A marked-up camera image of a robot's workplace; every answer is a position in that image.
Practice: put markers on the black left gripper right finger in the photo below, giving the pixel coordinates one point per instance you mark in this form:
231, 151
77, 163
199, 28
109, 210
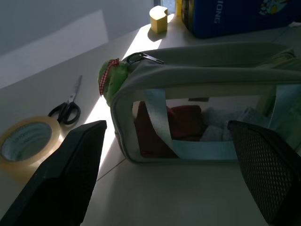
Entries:
268, 169

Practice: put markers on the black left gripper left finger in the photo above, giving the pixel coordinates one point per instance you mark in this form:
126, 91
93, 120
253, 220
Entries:
58, 179

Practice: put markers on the clear pouch with grey trim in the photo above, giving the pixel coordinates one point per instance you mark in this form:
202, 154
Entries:
202, 75

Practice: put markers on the clear packing tape roll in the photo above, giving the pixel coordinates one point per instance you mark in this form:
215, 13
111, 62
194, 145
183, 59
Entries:
26, 146

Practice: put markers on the light blue folded cloth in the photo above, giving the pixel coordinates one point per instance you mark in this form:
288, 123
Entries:
218, 128

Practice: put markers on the dark red folded cloth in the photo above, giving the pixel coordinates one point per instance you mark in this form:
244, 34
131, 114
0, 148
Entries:
183, 122

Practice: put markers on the green plush zipper charm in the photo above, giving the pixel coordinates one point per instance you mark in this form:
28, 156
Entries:
113, 77

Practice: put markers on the blue box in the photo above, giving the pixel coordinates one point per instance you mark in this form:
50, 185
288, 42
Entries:
235, 16

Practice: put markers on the yellow block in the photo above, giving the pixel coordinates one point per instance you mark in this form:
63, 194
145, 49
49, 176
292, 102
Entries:
158, 20

